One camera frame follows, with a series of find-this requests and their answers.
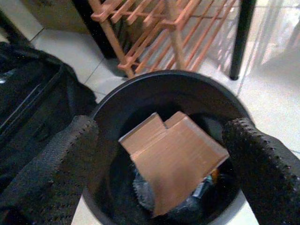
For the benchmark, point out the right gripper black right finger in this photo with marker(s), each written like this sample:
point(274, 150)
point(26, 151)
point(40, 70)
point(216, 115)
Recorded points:
point(264, 164)

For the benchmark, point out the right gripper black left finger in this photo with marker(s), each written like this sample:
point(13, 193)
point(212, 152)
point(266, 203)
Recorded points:
point(47, 168)

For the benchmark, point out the black round rubbish bin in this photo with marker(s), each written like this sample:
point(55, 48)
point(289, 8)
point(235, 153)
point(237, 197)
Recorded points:
point(164, 89)

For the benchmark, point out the printed plastic wrapper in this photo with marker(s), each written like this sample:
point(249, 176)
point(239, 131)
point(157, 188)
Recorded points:
point(203, 186)

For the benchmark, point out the black fabric bag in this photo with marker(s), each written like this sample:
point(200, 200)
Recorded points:
point(35, 93)

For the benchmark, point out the black table leg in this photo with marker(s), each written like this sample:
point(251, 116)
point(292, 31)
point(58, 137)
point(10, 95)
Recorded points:
point(241, 39)

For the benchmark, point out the large brown cardboard box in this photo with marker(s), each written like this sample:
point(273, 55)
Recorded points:
point(58, 16)

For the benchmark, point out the wooden slatted rack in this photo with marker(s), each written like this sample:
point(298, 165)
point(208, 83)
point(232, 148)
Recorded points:
point(150, 35)

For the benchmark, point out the black square post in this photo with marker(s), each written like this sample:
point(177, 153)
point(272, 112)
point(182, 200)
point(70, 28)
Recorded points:
point(93, 23)

